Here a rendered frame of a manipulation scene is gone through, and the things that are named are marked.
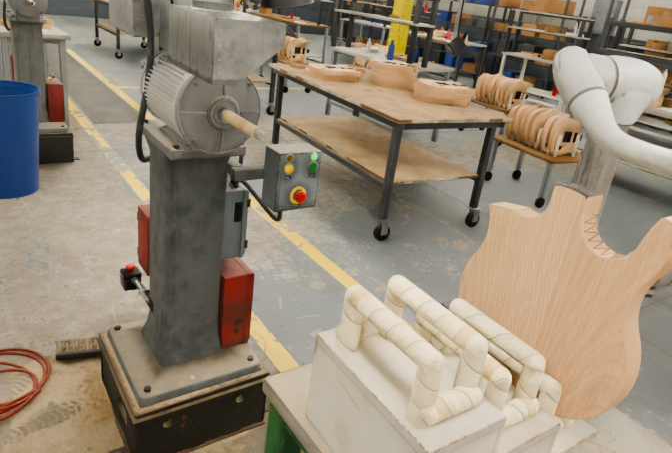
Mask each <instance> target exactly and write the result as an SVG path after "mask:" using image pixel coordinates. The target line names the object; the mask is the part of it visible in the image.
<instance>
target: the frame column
mask: <svg viewBox="0 0 672 453"><path fill-rule="evenodd" d="M145 139H146V141H147V144H148V146H149V149H150V257H149V296H150V297H151V299H152V301H153V312H151V310H150V308H149V314H148V319H147V321H146V322H145V324H144V326H143V328H142V330H141V332H142V334H143V336H144V338H145V340H146V342H147V344H148V345H149V347H150V349H151V351H152V353H153V355H154V357H155V358H156V360H157V362H158V364H159V365H160V366H162V367H166V366H170V365H174V364H177V363H181V362H184V361H188V360H191V359H195V358H198V357H202V356H205V355H209V354H212V353H216V352H219V351H223V350H225V348H224V349H221V343H220V334H219V324H218V322H219V305H220V287H221V269H222V252H223V234H224V217H225V199H226V181H227V164H228V161H229V159H230V157H217V158H203V159H188V160H174V161H172V160H170V159H169V158H168V157H167V156H166V155H165V154H164V153H163V152H162V151H161V150H160V149H158V148H157V147H156V146H155V145H154V144H153V143H152V142H151V141H150V140H149V139H148V138H147V137H146V136H145Z"/></svg>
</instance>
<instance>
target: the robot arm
mask: <svg viewBox="0 0 672 453"><path fill-rule="evenodd" d="M553 78H554V82H555V85H556V87H557V90H558V92H559V94H560V96H561V98H562V100H563V101H564V103H565V104H566V106H567V107H568V109H569V110H570V112H571V113H572V115H573V116H574V117H575V118H576V119H577V120H578V122H579V123H580V124H581V125H582V127H583V128H584V129H585V131H586V132H587V133H588V135H587V138H586V142H585V145H584V149H583V152H582V155H581V159H580V162H579V166H578V169H577V173H576V176H575V179H574V183H575V184H578V185H580V186H583V187H585V188H588V189H590V190H592V191H593V192H595V193H596V194H597V195H600V194H603V202H602V205H601V208H600V211H599V214H598V217H597V226H598V223H599V220H600V216H601V213H602V210H603V207H604V204H605V201H606V198H607V194H608V191H609V188H610V185H611V182H612V179H613V176H614V172H615V169H616V166H617V163H618V160H619V159H620V160H623V161H626V162H629V163H632V164H635V165H638V166H641V167H644V168H647V169H650V170H654V171H657V172H660V173H663V174H666V175H669V176H672V150H670V149H667V148H664V147H661V146H658V145H655V144H652V143H649V142H646V141H643V140H640V139H637V138H634V137H632V136H629V135H627V132H628V128H629V125H632V124H634V123H635V122H636V121H637V120H638V118H639V117H640V115H641V114H642V113H643V112H644V110H645V109H646V108H647V107H649V106H650V105H652V104H653V103H654V102H655V101H656V100H658V98H659V97H660V96H661V94H662V92H663V88H664V79H663V76H662V74H661V72H660V71H659V70H658V69H657V68H656V67H654V66H653V65H651V64H650V63H648V62H645V61H643V60H640V59H636V58H631V57H625V56H616V55H612V56H605V55H599V54H594V53H590V54H588V53H587V51H586V50H585V49H583V48H580V47H577V46H569V47H565V48H563V49H561V50H560V51H559V52H558V53H557V54H556V55H555V58H554V62H553ZM665 286H672V269H671V270H670V271H669V272H668V273H666V274H665V275H664V276H663V277H661V278H660V279H659V280H657V281H656V282H655V283H654V284H653V285H652V286H651V287H650V289H649V290H648V291H647V293H646V294H645V296H644V297H648V298H652V296H653V293H654V291H655V289H658V288H661V287H665Z"/></svg>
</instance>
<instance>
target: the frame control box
mask: <svg viewBox="0 0 672 453"><path fill-rule="evenodd" d="M313 152H316V153H317V154H318V158H317V159H316V160H315V161H312V160H313V159H312V160H311V159H310V155H311V153H313ZM288 154H293V156H294V160H293V161H292V162H290V163H288V162H286V156H287V155H288ZM321 156H322V151H321V150H319V149H317V148H315V147H313V146H312V145H310V144H308V143H298V144H281V145H267V146H266V151H265V163H264V175H263V187H262V199H261V198H260V197H259V195H258V194H257V193H256V192H255V190H254V189H253V188H252V187H251V186H250V185H249V183H248V182H247V181H237V182H234V184H233V185H231V187H230V188H231V189H238V187H239V182H240V183H242V184H243V185H244V186H245V187H246V188H247V189H248V190H249V191H250V193H251V194H252V195H253V196H254V198H255V199H256V200H257V201H258V203H259V204H260V205H261V207H262V208H263V209H264V210H265V211H266V213H267V214H268V215H269V216H270V217H271V218H272V219H273V220H274V221H276V222H279V221H281V219H282V213H283V211H288V210H295V209H303V208H310V207H315V205H316V197H317V189H318V181H319V172H320V164H321ZM313 162H315V163H316V164H317V169H316V170H315V171H310V170H309V166H310V164H311V163H313ZM289 164H291V165H292V166H293V171H292V173H290V174H288V173H286V172H285V168H286V166H287V165H289ZM299 191H303V192H305V193H306V196H307V197H306V200H305V201H304V202H303V203H298V202H296V201H295V195H296V193H298V192H299ZM268 207H269V208H270V209H271V210H272V211H274V212H278V216H277V217H276V216H275V215H274V214H273V213H272V212H271V210H270V209H269V208H268Z"/></svg>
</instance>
